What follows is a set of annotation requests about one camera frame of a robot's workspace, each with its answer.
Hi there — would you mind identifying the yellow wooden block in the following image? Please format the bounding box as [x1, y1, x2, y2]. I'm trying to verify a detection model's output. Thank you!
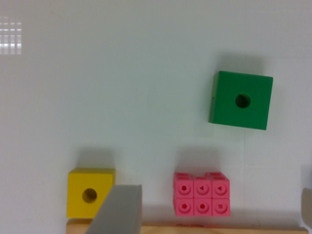
[66, 168, 116, 218]

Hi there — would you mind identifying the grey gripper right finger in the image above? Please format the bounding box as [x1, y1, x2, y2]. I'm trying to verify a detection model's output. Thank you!
[301, 188, 312, 229]

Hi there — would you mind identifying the pink plastic cube block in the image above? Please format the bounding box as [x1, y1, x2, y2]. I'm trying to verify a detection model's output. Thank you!
[173, 172, 231, 216]

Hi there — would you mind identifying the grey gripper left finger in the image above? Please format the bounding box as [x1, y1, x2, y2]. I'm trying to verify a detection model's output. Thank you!
[86, 185, 142, 234]

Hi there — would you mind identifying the green wooden block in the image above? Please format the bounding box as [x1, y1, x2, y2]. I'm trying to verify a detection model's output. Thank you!
[209, 71, 273, 130]

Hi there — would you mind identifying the wooden peg board base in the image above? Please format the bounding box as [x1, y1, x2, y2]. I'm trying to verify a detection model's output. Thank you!
[65, 217, 309, 234]

